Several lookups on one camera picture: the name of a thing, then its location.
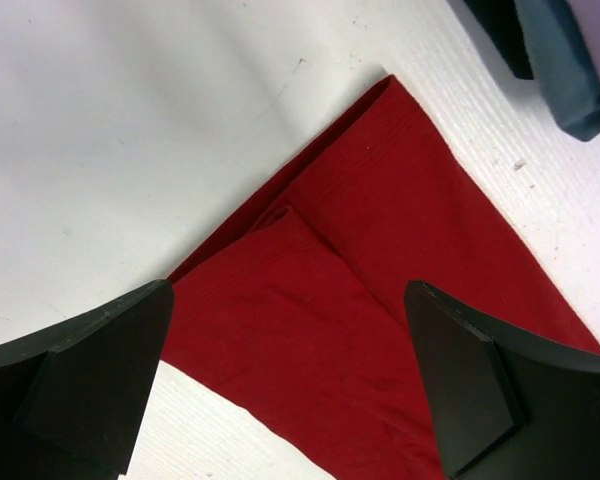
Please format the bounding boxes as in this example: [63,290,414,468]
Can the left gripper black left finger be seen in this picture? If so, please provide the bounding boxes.
[0,280,174,479]

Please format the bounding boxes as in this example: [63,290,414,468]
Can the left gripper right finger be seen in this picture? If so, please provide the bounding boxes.
[404,281,600,479]

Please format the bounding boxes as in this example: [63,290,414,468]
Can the red shirt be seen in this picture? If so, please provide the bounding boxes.
[162,76,600,479]

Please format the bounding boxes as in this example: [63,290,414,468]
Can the blue shirt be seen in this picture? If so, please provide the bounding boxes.
[515,0,600,142]

